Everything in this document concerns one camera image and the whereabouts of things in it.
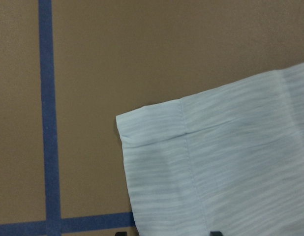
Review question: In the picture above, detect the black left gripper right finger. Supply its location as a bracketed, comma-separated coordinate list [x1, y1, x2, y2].
[210, 231, 221, 236]

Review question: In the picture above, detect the light blue button-up shirt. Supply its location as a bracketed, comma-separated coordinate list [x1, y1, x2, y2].
[116, 63, 304, 236]

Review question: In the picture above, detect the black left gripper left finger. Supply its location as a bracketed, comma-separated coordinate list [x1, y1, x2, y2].
[116, 232, 127, 236]

